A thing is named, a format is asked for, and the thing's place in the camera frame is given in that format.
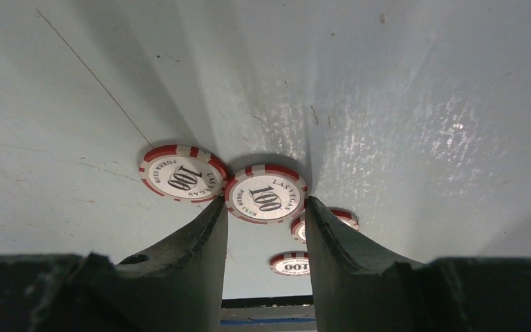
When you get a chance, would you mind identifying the white red chip stack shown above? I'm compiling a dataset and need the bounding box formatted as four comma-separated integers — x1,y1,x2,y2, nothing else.
138,144,361,277

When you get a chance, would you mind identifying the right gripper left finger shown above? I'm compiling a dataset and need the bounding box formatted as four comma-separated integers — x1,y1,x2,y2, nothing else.
0,197,228,331

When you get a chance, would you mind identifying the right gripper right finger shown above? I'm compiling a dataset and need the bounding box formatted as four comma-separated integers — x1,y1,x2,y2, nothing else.
306,196,531,331

